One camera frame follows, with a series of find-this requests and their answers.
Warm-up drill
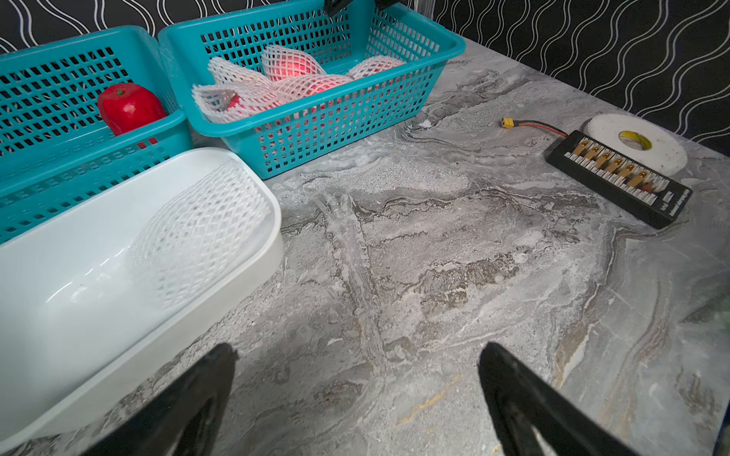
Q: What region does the netted apple front left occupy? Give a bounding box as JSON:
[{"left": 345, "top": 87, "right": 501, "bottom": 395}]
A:
[{"left": 191, "top": 84, "right": 281, "bottom": 125}]

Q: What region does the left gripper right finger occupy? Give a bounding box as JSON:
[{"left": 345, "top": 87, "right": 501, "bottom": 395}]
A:
[{"left": 478, "top": 342, "right": 635, "bottom": 455}]

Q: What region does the white plastic tray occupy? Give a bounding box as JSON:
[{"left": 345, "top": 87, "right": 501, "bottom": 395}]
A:
[{"left": 1, "top": 147, "right": 283, "bottom": 451}]

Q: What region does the netted apple back right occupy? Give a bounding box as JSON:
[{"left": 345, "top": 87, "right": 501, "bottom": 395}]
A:
[{"left": 262, "top": 45, "right": 325, "bottom": 82}]

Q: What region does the netted apple front middle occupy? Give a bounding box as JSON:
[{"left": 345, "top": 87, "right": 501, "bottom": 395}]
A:
[{"left": 273, "top": 74, "right": 354, "bottom": 105}]

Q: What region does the netted apple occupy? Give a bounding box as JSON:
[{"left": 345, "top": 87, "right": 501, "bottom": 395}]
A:
[
  {"left": 207, "top": 57, "right": 271, "bottom": 87},
  {"left": 191, "top": 84, "right": 281, "bottom": 125},
  {"left": 262, "top": 45, "right": 325, "bottom": 82},
  {"left": 273, "top": 74, "right": 354, "bottom": 105}
]

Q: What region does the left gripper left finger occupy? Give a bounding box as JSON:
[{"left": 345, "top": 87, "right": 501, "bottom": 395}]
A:
[{"left": 85, "top": 343, "right": 238, "bottom": 455}]

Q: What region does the left teal plastic basket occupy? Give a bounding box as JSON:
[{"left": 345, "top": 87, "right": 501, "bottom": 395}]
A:
[{"left": 1, "top": 26, "right": 192, "bottom": 242}]

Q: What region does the teal plastic basket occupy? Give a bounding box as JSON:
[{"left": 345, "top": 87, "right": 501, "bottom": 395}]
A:
[
  {"left": 158, "top": 1, "right": 466, "bottom": 179},
  {"left": 1, "top": 26, "right": 192, "bottom": 242}
]

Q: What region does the netted apple back left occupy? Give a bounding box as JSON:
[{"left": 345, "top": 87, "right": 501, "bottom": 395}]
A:
[{"left": 207, "top": 57, "right": 271, "bottom": 87}]

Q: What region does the right teal plastic basket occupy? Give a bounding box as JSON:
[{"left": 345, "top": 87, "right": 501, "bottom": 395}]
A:
[{"left": 158, "top": 1, "right": 466, "bottom": 179}]

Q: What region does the white tape roll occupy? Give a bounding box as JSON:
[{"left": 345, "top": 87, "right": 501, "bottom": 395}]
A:
[{"left": 583, "top": 114, "right": 688, "bottom": 177}]

